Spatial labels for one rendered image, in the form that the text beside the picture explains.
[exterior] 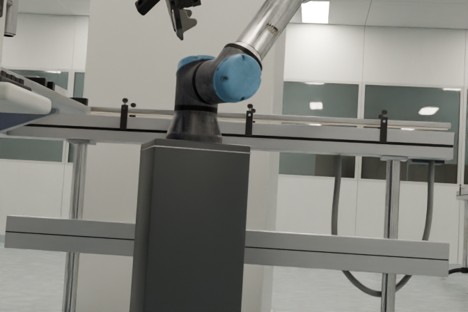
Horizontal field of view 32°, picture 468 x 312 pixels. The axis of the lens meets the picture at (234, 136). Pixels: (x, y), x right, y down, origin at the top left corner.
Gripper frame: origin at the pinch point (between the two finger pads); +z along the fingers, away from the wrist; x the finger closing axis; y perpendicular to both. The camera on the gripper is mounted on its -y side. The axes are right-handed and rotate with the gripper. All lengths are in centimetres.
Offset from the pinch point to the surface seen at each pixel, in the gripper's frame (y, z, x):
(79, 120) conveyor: -33, 63, 62
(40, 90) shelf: -37.0, -12.1, -25.7
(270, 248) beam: 18, 101, 7
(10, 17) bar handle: -35, -53, -65
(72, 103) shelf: -31.7, 5.0, -9.8
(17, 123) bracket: -47.0, 11.1, -2.7
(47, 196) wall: -111, 570, 617
